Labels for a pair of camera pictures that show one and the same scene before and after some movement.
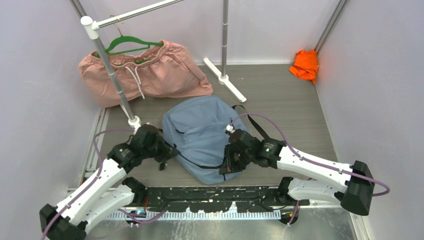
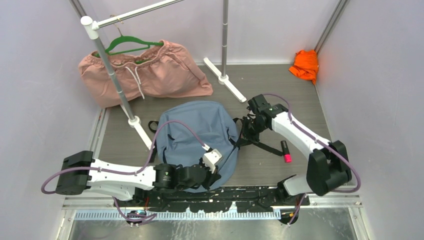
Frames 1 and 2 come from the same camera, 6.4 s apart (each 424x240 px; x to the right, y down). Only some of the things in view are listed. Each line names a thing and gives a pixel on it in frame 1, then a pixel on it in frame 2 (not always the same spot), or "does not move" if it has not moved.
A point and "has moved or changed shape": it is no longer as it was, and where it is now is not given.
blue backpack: (200, 129) has moved or changed shape
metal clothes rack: (92, 27) does not move
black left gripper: (166, 148) -> (212, 178)
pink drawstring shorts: (167, 71) does not move
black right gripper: (228, 165) -> (246, 133)
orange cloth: (305, 64) does not move
